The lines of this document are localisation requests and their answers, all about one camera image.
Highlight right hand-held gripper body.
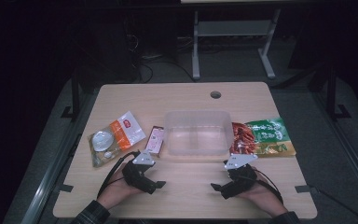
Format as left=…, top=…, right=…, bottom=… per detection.
left=221, top=153, right=259, bottom=200

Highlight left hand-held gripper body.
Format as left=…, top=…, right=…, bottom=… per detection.
left=122, top=149, right=158, bottom=195

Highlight small narrow carton box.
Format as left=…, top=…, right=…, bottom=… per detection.
left=144, top=125, right=166, bottom=158

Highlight clear plastic container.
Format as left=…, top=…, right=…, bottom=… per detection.
left=163, top=110, right=235, bottom=157

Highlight white orange food pouch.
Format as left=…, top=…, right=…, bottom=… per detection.
left=88, top=110, right=147, bottom=168

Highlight green red snack packet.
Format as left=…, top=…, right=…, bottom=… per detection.
left=228, top=117, right=296, bottom=158

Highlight person's left hand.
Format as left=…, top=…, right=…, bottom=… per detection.
left=96, top=162, right=144, bottom=210

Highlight person's right hand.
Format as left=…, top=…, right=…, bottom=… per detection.
left=239, top=169, right=288, bottom=217

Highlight grey table edge clip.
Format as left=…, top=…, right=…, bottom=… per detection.
left=54, top=184, right=75, bottom=193
left=294, top=185, right=312, bottom=194

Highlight black metal stand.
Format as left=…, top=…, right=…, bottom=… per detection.
left=60, top=69, right=82, bottom=122
left=324, top=63, right=352, bottom=120

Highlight left hand-held gripper cable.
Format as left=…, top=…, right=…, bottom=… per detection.
left=96, top=150, right=141, bottom=199

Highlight aluminium floor rail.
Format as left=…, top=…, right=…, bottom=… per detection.
left=20, top=90, right=101, bottom=224
left=310, top=90, right=358, bottom=202

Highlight black cable beside table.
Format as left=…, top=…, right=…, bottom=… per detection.
left=309, top=186, right=358, bottom=224

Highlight black floor cables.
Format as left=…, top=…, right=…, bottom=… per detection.
left=130, top=34, right=197, bottom=83

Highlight grey metal table frame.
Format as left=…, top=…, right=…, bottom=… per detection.
left=180, top=0, right=282, bottom=80

